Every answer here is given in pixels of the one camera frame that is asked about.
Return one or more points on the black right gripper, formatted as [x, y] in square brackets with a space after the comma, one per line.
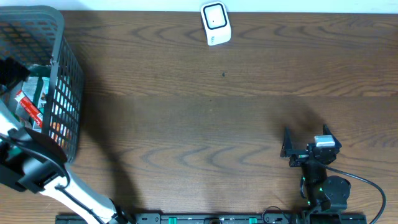
[300, 157]

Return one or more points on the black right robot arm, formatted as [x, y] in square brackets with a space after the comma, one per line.
[324, 193]

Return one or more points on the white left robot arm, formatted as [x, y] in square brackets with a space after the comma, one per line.
[33, 157]

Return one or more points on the white barcode scanner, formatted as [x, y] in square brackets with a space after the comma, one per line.
[216, 23]

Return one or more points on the green white snack bag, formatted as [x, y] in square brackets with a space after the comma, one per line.
[36, 88]

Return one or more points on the red white snack stick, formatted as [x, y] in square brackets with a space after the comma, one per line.
[30, 108]

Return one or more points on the grey plastic basket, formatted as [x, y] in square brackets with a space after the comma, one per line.
[34, 35]

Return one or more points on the black mounting rail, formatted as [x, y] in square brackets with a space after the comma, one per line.
[272, 218]

